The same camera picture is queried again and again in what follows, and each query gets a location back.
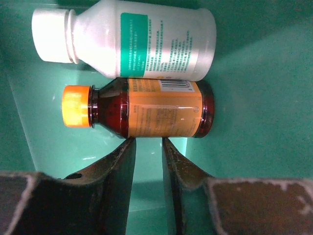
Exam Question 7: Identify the brown bottle orange cap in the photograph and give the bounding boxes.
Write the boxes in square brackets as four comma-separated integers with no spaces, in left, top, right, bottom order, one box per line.
[62,78,215,138]

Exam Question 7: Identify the teal medicine box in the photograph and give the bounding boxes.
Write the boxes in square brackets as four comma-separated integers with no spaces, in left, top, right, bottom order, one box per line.
[0,0,313,235]

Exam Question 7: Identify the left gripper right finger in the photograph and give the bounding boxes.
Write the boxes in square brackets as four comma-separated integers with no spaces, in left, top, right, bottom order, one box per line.
[162,138,313,235]

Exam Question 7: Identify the white plastic bottle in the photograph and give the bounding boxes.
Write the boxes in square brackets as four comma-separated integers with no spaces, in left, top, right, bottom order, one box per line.
[31,0,217,81]

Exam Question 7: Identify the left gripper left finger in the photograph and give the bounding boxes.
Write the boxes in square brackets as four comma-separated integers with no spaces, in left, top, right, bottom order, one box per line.
[0,138,136,235]

